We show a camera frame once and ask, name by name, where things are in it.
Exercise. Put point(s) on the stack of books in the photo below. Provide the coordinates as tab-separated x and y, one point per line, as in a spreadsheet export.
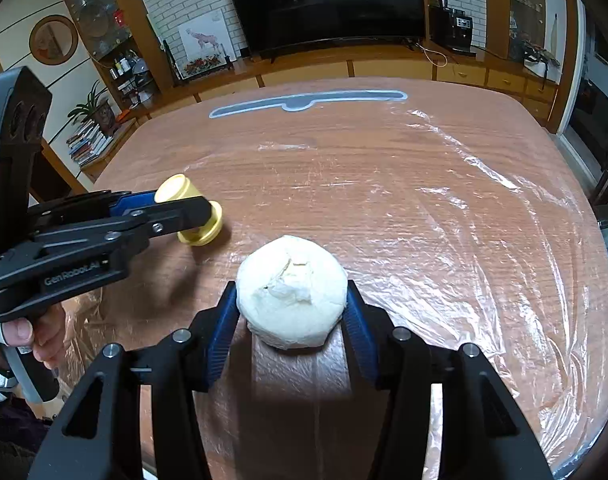
88	142

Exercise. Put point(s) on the person's left hand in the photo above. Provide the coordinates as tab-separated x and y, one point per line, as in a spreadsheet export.
45	336

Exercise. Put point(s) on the grey table cable slot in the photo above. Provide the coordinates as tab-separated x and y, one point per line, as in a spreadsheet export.
295	103

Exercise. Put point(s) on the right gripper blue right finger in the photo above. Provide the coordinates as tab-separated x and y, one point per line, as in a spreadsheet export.
485	434

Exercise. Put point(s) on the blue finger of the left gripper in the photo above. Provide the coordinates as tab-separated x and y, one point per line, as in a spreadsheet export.
170	217
127	201

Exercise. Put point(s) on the giraffe picture on stand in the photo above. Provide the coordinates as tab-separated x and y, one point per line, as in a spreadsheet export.
207	44

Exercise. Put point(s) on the round wall plaque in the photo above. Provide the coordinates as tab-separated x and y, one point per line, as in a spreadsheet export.
53	40

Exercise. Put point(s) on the black coffee machine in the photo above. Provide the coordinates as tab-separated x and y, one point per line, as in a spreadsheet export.
450	28

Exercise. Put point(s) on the black flat screen television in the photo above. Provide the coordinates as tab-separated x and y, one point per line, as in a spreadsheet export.
272	26

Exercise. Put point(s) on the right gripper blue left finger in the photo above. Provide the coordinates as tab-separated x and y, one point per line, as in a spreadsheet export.
97	433

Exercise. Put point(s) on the potted green plant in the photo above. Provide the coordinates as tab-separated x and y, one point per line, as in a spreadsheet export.
96	109

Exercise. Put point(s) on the yellow plastic cup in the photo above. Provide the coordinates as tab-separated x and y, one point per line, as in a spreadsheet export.
178	187

